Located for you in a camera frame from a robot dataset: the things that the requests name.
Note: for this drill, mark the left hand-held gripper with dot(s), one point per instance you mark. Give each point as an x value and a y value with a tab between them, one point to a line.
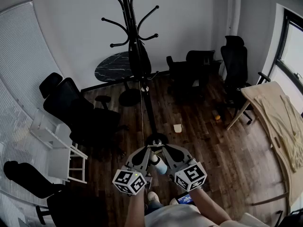
129	182

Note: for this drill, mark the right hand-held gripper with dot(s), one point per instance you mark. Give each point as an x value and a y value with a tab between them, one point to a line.
190	176

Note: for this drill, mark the black metal coat rack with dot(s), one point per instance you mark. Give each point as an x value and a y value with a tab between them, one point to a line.
148	107

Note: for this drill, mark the person's right forearm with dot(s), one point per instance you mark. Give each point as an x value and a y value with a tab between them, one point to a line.
208	204

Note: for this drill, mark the person's left forearm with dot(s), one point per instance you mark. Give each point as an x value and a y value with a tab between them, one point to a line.
135	209

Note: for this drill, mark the white and blue bottle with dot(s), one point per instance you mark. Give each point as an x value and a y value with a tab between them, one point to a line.
161	165

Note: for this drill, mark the person's white shoe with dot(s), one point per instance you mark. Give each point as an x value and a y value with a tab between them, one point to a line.
153	196

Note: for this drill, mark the black device with blue screen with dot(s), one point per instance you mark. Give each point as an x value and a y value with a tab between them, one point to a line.
184	199

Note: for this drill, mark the person's blue jeans leg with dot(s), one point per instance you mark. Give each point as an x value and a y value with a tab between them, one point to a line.
154	208

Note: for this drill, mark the small orange object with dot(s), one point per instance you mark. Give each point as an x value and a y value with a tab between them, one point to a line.
217	117

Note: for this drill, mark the person's white shirt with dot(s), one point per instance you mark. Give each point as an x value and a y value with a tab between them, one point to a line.
184	217

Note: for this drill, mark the black headrest office chair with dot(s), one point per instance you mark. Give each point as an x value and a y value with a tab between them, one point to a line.
235	63
71	103

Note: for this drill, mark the light wooden desk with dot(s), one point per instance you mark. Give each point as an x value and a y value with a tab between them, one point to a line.
265	117

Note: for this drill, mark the round black marble table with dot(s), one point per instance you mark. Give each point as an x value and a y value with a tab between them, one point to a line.
111	66

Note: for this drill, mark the beige cloth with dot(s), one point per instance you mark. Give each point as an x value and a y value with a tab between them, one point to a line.
284	126

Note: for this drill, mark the black framed window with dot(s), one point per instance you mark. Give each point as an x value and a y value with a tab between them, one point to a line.
293	46

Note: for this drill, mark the white window blinds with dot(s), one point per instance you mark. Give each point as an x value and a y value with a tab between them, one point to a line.
19	55

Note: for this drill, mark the white vertical wall pipes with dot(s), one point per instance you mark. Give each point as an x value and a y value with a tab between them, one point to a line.
234	8

